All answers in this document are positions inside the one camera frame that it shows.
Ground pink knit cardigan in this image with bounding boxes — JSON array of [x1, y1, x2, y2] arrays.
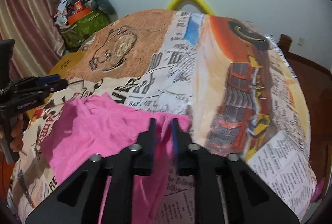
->
[[41, 94, 194, 223]]

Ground person left hand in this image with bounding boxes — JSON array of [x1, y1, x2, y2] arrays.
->
[[9, 113, 29, 153]]

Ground green camouflage storage box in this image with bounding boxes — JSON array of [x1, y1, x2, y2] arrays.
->
[[60, 10, 110, 49]]

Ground striped red curtain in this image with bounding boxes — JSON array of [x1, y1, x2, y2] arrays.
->
[[1, 0, 65, 80]]

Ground pink spotted slipper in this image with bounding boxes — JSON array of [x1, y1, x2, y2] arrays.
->
[[310, 177, 325, 203]]

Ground orange box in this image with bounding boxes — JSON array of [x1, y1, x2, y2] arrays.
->
[[67, 0, 92, 25]]

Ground grey plush toy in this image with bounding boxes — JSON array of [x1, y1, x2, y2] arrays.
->
[[81, 0, 115, 15]]

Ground newspaper print bed cover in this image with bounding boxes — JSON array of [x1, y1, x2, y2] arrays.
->
[[9, 10, 317, 222]]

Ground yellow foam tube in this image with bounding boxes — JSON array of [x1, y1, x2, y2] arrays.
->
[[167, 0, 215, 15]]

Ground wooden bed post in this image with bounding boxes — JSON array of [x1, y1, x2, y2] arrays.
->
[[278, 34, 293, 56]]

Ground wall power socket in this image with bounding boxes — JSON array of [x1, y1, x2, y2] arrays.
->
[[297, 37, 305, 46]]

